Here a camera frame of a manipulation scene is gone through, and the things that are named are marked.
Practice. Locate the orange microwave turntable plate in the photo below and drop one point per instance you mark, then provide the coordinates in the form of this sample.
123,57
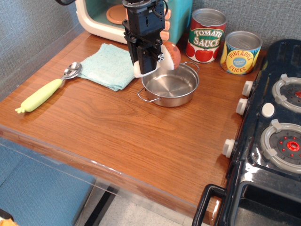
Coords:
116,14

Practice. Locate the white stove knob upper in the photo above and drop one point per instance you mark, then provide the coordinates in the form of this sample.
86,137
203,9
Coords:
247,88

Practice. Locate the white stove knob lower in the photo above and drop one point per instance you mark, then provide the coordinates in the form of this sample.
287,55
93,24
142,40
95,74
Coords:
228,147

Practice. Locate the white stove knob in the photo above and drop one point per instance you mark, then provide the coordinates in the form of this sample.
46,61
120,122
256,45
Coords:
228,147
247,88
241,106

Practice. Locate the plush mushroom brown cap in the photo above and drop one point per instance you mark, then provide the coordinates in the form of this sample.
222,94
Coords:
171,60

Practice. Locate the pineapple slices can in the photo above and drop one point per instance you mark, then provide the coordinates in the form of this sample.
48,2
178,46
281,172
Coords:
240,52

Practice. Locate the light blue folded cloth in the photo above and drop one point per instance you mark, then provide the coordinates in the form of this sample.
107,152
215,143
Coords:
110,66

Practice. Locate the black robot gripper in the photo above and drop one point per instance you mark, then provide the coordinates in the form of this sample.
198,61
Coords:
144,23

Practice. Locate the black toy stove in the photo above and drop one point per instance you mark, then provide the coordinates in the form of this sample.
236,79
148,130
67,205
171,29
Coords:
264,175

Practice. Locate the spoon with green handle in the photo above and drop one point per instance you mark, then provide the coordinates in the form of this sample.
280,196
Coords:
44,93

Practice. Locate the teal toy microwave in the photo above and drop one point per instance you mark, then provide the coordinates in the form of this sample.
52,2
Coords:
92,16

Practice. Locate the small metal pot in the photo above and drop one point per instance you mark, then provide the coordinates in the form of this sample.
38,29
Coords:
170,88

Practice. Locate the white stove knob middle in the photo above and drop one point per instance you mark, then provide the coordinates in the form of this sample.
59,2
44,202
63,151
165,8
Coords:
241,106

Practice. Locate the tomato sauce can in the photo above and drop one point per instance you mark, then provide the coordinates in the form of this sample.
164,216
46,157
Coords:
206,31

